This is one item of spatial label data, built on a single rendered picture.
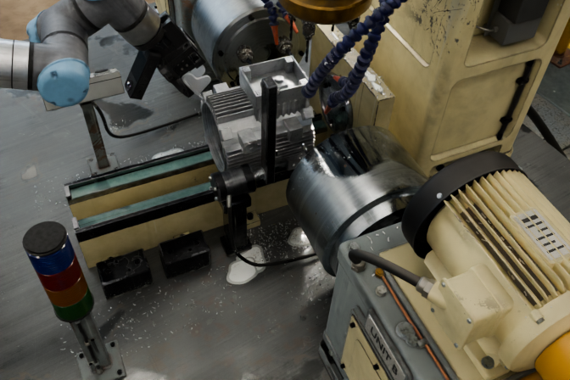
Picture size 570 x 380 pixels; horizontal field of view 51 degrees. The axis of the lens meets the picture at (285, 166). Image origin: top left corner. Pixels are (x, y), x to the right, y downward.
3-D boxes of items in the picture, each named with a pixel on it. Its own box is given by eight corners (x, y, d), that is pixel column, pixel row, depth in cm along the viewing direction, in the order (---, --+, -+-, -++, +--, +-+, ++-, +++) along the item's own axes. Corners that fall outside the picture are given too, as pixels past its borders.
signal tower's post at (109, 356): (117, 340, 118) (68, 208, 87) (126, 376, 113) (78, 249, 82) (76, 354, 115) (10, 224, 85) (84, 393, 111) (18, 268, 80)
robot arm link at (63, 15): (19, 51, 97) (73, 16, 95) (23, 13, 104) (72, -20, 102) (55, 81, 103) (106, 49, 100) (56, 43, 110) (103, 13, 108)
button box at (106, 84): (121, 88, 139) (115, 66, 137) (125, 92, 132) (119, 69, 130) (46, 106, 134) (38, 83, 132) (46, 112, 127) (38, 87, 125)
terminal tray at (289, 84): (290, 81, 132) (291, 53, 126) (310, 110, 125) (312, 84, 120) (238, 92, 128) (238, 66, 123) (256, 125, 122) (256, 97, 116)
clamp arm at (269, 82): (271, 171, 124) (274, 74, 105) (277, 181, 122) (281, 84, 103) (256, 176, 123) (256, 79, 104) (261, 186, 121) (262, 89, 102)
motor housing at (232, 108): (281, 120, 146) (283, 56, 132) (313, 173, 134) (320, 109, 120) (202, 140, 140) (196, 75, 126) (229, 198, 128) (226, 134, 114)
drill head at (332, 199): (367, 168, 136) (385, 83, 118) (475, 318, 111) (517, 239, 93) (267, 200, 129) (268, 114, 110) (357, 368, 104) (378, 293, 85)
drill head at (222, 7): (259, 16, 177) (259, -65, 158) (311, 90, 154) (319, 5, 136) (177, 33, 169) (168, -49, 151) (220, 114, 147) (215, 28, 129)
